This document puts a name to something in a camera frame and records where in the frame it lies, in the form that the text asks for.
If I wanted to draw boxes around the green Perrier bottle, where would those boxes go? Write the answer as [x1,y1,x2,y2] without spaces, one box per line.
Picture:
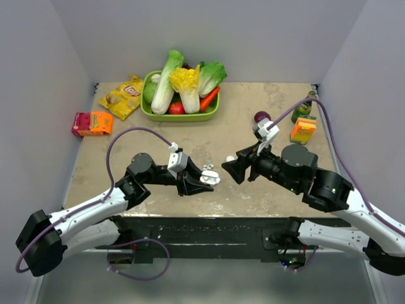
[291,100,312,124]

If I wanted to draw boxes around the pink orange snack box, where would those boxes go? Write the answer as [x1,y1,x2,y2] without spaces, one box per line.
[72,111,113,137]

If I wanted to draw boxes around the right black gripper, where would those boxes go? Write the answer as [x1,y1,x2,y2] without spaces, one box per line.
[221,138,301,193]

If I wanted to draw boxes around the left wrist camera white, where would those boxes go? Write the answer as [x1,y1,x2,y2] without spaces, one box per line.
[167,142,188,179]

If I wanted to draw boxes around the yellow Lays chips bag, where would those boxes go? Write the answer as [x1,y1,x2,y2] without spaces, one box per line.
[99,74,144,121]

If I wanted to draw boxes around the tall napa cabbage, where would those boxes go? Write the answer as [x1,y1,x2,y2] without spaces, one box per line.
[151,50,184,115]

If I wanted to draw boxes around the round green cabbage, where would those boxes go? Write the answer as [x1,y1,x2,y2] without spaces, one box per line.
[143,82,157,105]

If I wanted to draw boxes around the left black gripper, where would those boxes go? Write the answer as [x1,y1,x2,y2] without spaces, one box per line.
[142,156,214,196]

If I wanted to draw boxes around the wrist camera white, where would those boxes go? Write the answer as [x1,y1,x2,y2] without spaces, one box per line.
[252,118,280,156]
[167,142,188,179]

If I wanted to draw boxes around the red tomato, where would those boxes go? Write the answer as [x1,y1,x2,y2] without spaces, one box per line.
[168,101,185,115]

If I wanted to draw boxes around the orange sponge pack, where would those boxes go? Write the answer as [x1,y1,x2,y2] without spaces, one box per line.
[290,116,317,145]

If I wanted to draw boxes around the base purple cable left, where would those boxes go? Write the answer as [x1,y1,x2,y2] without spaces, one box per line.
[106,237,171,281]

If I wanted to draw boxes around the green leaf lettuce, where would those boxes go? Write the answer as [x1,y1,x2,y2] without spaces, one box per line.
[198,61,227,98]

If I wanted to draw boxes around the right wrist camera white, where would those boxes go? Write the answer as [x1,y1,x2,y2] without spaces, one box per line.
[252,118,280,156]

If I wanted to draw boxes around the yellow napa cabbage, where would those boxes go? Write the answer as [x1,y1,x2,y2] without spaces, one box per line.
[169,65,200,114]

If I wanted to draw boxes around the white gold-rimmed charging case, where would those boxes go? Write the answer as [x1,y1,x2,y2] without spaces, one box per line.
[200,170,221,186]

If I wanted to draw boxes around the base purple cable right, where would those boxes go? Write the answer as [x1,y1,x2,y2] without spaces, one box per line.
[283,245,318,272]

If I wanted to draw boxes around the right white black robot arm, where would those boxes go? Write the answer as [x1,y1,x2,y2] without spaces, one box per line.
[221,144,404,276]

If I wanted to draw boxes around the orange carrot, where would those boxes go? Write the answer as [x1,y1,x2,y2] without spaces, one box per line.
[200,87,220,112]

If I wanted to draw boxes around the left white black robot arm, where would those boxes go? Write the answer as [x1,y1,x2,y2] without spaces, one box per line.
[16,152,220,277]

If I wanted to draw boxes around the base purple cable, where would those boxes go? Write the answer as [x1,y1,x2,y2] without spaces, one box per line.
[106,237,171,281]
[283,245,318,272]

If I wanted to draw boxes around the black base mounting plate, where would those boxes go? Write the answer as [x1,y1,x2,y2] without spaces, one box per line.
[108,216,310,263]

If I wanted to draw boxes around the green plastic basket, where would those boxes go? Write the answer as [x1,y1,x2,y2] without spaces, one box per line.
[140,70,221,123]

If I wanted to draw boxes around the purple red onion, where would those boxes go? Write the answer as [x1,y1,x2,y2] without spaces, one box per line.
[254,111,271,124]

